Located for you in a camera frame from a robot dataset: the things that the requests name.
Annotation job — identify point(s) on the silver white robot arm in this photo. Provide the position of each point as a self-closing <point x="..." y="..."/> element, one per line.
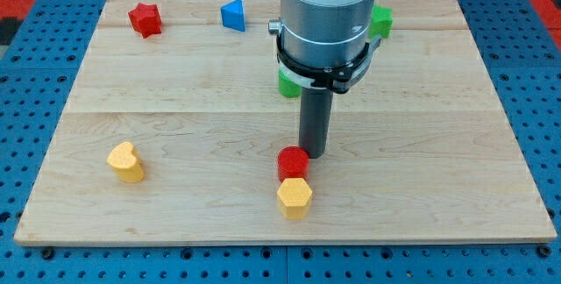
<point x="322" y="33"/>

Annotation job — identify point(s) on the yellow heart block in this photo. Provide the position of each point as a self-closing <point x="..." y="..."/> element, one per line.
<point x="125" y="162"/>

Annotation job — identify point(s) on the red cylinder block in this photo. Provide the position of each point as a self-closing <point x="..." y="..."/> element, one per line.
<point x="292" y="162"/>

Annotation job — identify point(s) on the green cylinder block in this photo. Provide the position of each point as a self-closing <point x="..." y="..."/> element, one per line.
<point x="288" y="88"/>

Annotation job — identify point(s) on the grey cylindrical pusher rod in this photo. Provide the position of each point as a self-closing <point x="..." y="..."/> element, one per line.
<point x="314" y="121"/>

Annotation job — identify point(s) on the yellow hexagon block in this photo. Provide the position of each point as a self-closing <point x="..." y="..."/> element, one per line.
<point x="294" y="197"/>

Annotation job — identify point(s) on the wooden board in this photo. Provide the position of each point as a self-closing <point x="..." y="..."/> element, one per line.
<point x="420" y="151"/>

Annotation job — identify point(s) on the blue triangle block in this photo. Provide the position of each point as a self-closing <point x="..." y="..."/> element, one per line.
<point x="233" y="15"/>

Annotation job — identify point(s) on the green star block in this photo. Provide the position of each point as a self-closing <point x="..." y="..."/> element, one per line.
<point x="381" y="22"/>

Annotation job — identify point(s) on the red star block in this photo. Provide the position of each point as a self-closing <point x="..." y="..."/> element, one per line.
<point x="145" y="19"/>

